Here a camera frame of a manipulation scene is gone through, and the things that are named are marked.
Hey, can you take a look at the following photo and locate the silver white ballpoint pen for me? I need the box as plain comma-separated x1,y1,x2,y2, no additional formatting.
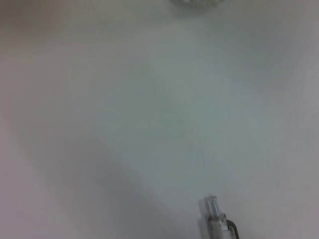
198,195,242,239

